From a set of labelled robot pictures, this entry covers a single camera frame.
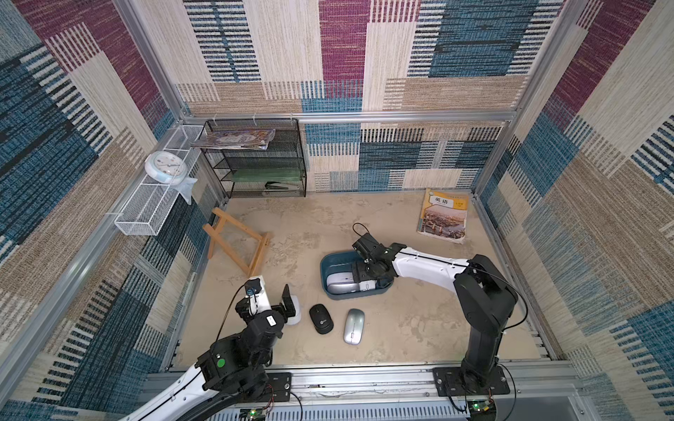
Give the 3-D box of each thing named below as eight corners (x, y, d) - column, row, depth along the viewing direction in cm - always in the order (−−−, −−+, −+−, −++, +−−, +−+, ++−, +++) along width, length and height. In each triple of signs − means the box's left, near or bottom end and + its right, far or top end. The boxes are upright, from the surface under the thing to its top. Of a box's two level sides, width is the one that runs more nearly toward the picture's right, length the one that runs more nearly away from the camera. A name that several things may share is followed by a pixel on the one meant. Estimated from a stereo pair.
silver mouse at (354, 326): (342, 343, 84) (342, 340, 82) (348, 309, 91) (348, 306, 89) (360, 347, 83) (361, 344, 81) (366, 313, 90) (366, 310, 88)
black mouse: (320, 339, 83) (320, 336, 82) (306, 311, 89) (305, 308, 87) (337, 329, 85) (337, 326, 84) (322, 302, 91) (322, 299, 89)
